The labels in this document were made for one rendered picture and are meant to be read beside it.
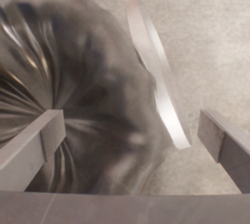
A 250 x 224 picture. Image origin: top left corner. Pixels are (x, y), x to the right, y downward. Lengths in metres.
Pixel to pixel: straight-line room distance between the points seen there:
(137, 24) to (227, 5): 0.78
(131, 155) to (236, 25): 0.98
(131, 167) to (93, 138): 0.16
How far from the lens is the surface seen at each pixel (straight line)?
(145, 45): 0.43
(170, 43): 1.01
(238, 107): 1.02
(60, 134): 0.16
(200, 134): 0.17
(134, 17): 0.49
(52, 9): 0.36
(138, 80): 0.27
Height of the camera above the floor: 0.93
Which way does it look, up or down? 80 degrees down
